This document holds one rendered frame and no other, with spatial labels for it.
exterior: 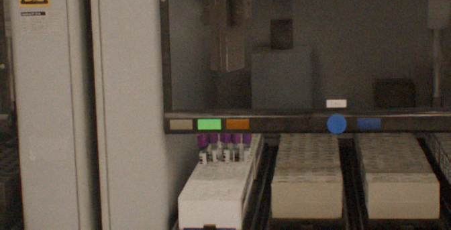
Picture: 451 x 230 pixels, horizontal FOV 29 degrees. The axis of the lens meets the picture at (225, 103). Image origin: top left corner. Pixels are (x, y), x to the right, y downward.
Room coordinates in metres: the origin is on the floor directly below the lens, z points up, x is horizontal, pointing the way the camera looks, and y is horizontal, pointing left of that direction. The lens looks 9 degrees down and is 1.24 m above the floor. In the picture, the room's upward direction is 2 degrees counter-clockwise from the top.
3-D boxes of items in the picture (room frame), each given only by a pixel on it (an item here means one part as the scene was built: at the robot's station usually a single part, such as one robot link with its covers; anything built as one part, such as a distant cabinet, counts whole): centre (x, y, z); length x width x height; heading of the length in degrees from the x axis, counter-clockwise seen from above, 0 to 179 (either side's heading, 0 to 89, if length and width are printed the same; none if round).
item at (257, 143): (1.80, -0.02, 0.83); 0.30 x 0.10 x 0.06; 174
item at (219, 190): (1.48, 0.01, 0.83); 0.30 x 0.10 x 0.06; 174
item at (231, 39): (0.70, -0.01, 1.18); 0.03 x 0.01 x 0.07; 151
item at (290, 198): (1.37, -0.13, 0.85); 0.12 x 0.02 x 0.06; 84
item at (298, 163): (1.50, -0.14, 0.85); 0.12 x 0.02 x 0.06; 84
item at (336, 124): (1.34, -0.17, 0.98); 0.03 x 0.01 x 0.03; 84
